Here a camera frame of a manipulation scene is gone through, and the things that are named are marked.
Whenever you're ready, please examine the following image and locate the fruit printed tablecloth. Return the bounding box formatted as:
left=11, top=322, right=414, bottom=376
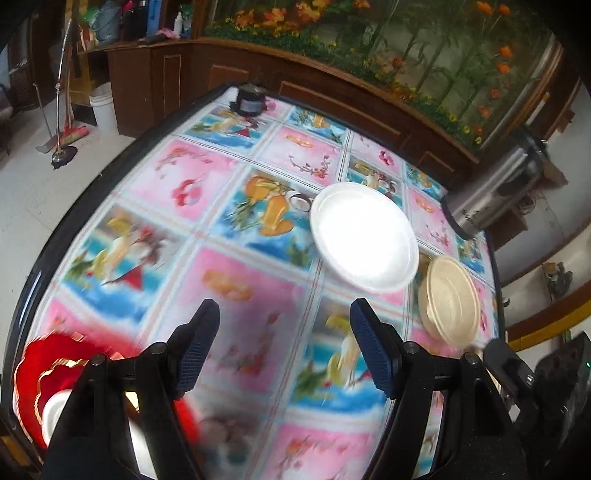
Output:
left=44, top=90, right=500, bottom=480

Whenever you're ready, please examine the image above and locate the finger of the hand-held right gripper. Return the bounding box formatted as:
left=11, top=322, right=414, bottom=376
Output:
left=483, top=338, right=539, bottom=408

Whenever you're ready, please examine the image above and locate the small black jar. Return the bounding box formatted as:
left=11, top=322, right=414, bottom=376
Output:
left=229, top=83, right=269, bottom=116

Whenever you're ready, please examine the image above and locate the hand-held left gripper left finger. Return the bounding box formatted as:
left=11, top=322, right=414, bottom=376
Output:
left=41, top=299, right=221, bottom=480

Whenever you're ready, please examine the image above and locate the stainless steel thermos jug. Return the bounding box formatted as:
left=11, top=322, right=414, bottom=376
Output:
left=440, top=127, right=550, bottom=241

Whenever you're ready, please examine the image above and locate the artificial flower glass display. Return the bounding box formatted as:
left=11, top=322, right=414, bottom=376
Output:
left=203, top=0, right=566, bottom=148

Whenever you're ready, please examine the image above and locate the small red glass plate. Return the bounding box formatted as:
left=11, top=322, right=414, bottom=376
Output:
left=36, top=357, right=139, bottom=416

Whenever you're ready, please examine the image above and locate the white round plate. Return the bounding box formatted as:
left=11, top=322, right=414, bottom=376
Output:
left=309, top=182, right=420, bottom=294

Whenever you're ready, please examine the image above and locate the white foam bowl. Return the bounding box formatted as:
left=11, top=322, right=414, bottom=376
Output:
left=41, top=388, right=158, bottom=479

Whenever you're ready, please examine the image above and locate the brown wooden cabinet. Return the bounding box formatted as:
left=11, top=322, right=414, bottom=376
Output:
left=78, top=37, right=481, bottom=190

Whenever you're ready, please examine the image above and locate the red bristle broom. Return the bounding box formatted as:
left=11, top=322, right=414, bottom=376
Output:
left=58, top=0, right=89, bottom=147

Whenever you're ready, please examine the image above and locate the large red glass plate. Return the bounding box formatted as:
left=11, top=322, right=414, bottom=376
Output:
left=14, top=333, right=200, bottom=452

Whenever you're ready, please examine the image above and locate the beige plastic bowl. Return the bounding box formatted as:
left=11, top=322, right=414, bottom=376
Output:
left=418, top=255, right=482, bottom=349

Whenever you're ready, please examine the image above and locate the white plastic bucket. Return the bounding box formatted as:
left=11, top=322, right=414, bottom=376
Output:
left=89, top=82, right=119, bottom=136

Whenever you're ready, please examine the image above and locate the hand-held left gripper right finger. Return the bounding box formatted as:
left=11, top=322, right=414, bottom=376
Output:
left=349, top=299, right=527, bottom=480

